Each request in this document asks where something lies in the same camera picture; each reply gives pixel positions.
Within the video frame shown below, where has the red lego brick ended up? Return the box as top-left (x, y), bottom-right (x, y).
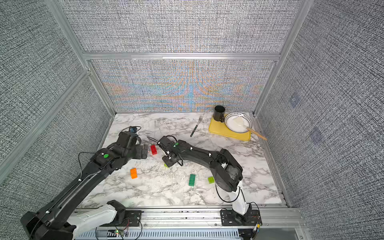
top-left (151, 145), bottom-right (158, 155)

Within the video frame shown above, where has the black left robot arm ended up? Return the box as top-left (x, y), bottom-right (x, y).
top-left (21, 126), bottom-right (148, 240)

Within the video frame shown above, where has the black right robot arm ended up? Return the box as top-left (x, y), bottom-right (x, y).
top-left (157, 136), bottom-right (250, 216)

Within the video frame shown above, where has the orange lego brick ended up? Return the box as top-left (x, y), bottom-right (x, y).
top-left (130, 168), bottom-right (138, 179)

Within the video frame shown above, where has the dark green lego brick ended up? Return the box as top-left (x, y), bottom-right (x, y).
top-left (189, 174), bottom-right (196, 187)

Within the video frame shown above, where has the black mug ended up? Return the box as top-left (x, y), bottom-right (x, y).
top-left (213, 106), bottom-right (226, 123)

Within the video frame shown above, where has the white patterned bowl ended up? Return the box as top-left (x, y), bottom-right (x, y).
top-left (225, 113), bottom-right (253, 134)

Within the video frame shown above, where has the aluminium front rail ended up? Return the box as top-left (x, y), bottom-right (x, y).
top-left (53, 206), bottom-right (307, 230)

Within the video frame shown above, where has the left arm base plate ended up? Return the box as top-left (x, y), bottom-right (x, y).
top-left (102, 210), bottom-right (143, 227)

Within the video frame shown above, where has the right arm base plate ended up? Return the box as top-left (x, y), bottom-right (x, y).
top-left (220, 209), bottom-right (263, 227)

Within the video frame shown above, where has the aluminium frame corner post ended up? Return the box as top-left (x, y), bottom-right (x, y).
top-left (45, 1), bottom-right (117, 116)

